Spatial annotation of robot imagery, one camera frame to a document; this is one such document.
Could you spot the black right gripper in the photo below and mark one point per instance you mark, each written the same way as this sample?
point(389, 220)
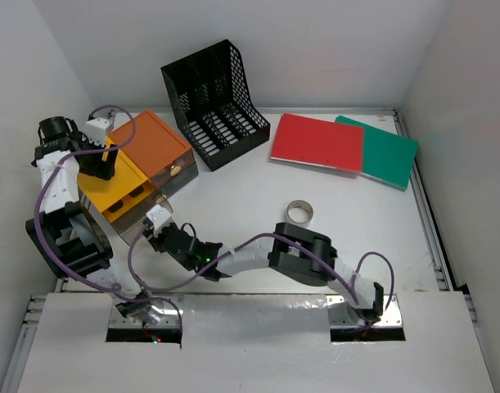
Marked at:
point(157, 241)

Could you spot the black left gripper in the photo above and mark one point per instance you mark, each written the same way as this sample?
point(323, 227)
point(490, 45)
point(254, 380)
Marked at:
point(102, 169)

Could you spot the clear brown small drawer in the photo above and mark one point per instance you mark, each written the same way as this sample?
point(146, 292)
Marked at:
point(129, 224)

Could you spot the white tape roll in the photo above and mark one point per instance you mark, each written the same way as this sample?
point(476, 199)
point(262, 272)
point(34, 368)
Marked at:
point(300, 213)

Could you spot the red notebook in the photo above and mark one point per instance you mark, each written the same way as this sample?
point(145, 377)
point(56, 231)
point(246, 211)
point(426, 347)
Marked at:
point(318, 142)

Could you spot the green notebook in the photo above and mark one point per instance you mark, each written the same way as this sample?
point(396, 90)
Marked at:
point(387, 157)

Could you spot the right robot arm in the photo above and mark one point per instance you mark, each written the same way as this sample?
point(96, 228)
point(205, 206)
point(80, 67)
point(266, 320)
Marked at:
point(301, 255)

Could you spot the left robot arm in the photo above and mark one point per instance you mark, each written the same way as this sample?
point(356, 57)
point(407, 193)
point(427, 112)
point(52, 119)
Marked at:
point(76, 163)

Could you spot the orange yellow drawer organizer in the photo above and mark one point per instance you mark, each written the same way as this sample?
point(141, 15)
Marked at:
point(155, 165)

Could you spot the black mesh file rack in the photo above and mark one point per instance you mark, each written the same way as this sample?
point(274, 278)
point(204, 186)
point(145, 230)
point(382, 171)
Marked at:
point(211, 104)

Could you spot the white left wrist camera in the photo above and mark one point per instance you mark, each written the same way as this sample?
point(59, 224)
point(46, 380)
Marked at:
point(96, 131)

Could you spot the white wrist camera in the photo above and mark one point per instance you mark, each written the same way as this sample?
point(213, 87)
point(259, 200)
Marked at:
point(158, 217)
point(96, 131)

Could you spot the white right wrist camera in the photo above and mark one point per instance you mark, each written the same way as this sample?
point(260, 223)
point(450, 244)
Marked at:
point(158, 217)

